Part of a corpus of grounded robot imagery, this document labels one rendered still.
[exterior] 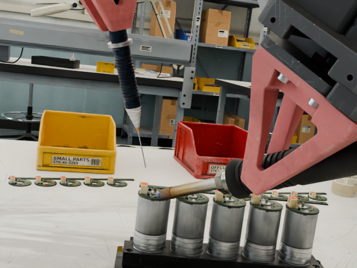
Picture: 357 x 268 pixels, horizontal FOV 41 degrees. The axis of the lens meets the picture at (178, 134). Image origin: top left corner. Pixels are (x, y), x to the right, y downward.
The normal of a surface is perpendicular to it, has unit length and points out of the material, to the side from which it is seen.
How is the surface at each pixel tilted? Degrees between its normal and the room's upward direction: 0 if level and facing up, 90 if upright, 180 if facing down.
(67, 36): 90
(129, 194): 0
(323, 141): 108
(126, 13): 98
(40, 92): 90
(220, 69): 90
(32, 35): 90
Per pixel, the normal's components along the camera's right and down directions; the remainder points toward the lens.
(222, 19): 0.12, 0.22
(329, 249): 0.11, -0.98
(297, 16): -0.66, 0.04
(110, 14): 0.58, 0.34
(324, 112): -0.78, 0.32
